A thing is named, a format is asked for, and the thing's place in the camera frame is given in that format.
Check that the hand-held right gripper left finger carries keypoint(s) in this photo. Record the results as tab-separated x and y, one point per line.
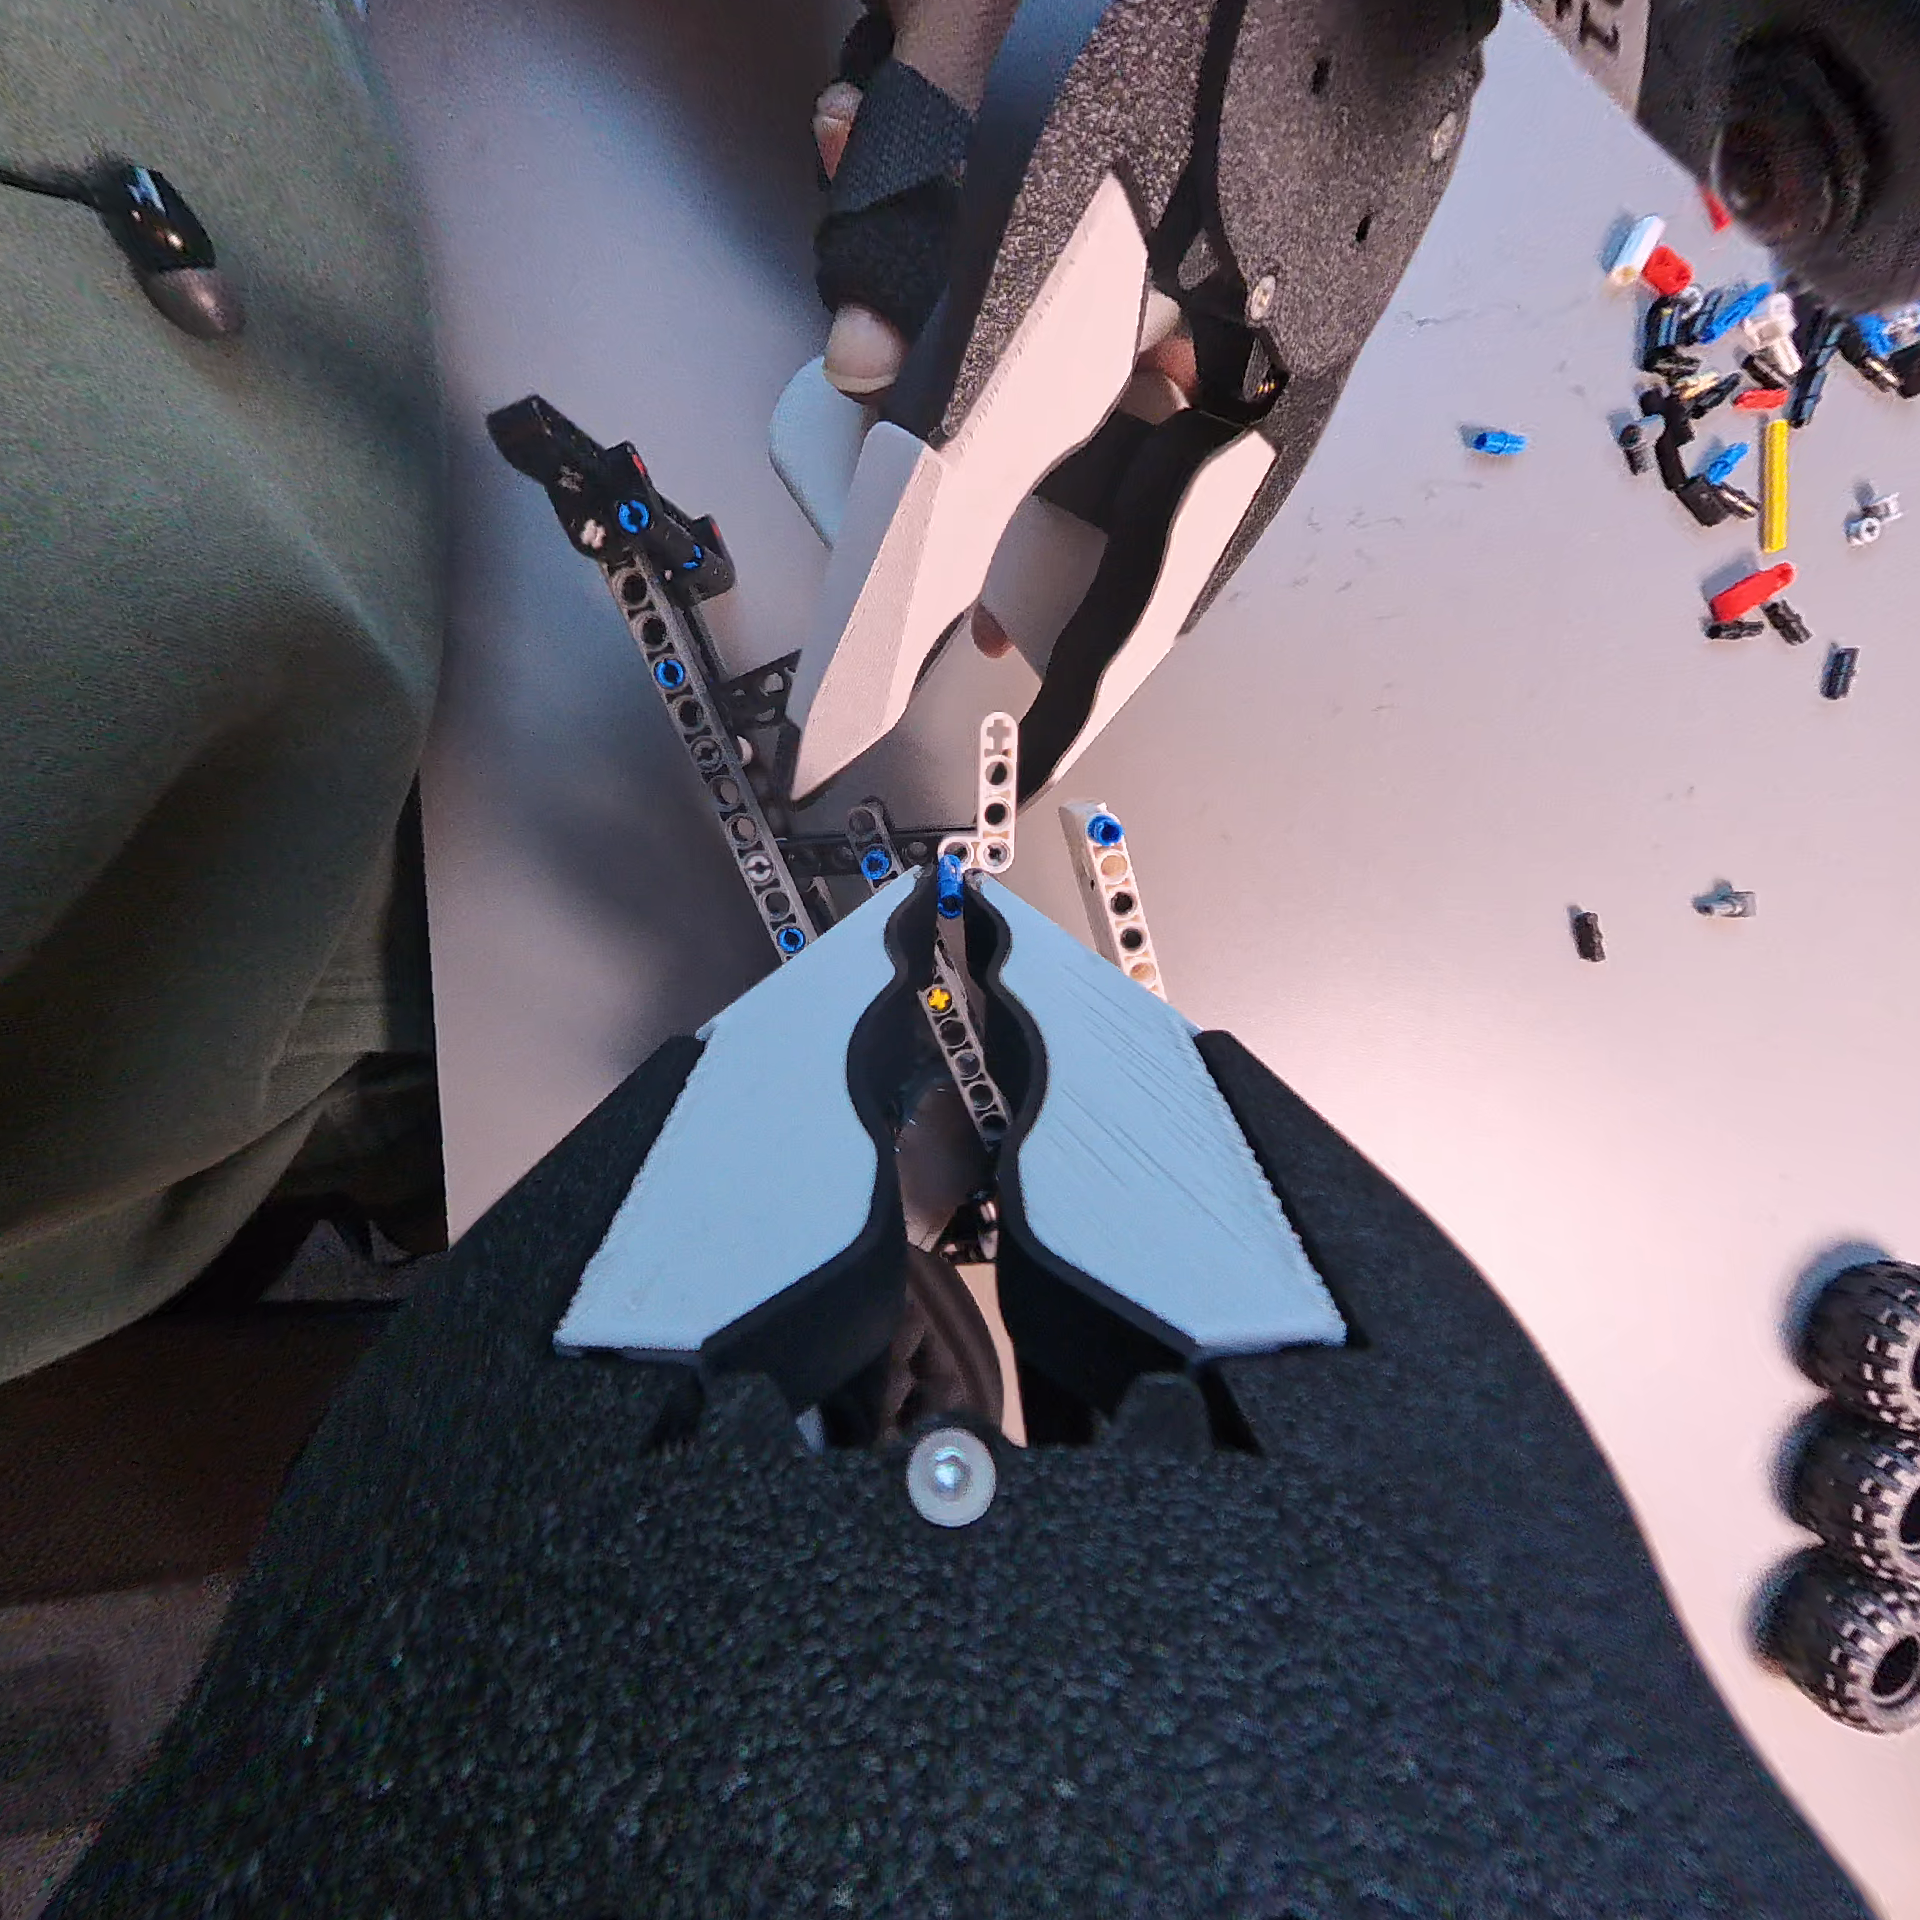
735	1185

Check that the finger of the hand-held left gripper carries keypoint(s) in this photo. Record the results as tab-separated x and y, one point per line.
931	571
1201	525

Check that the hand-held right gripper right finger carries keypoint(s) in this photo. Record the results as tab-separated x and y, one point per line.
1170	1185

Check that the white spotted brick truck model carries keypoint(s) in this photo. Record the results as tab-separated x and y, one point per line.
704	722

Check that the blue connector pin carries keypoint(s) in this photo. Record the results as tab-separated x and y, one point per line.
1496	441
948	889

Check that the pile of small brick parts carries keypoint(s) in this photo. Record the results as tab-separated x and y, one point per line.
1723	389

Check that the grey desk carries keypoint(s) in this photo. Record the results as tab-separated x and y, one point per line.
1500	901

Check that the black connector pin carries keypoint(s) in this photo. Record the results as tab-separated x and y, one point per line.
1838	671
1586	933

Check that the dark grey brick piece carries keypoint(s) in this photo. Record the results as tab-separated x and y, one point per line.
1723	901

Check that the light grey brick connector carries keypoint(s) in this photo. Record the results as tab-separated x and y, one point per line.
1872	514

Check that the person in green sweatshirt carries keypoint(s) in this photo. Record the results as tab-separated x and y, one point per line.
182	751

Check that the black rubber toy tyre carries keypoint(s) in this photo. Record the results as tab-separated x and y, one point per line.
1868	1485
1874	1342
1851	1643

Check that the black clip-on microphone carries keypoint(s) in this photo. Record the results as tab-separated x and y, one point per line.
182	255

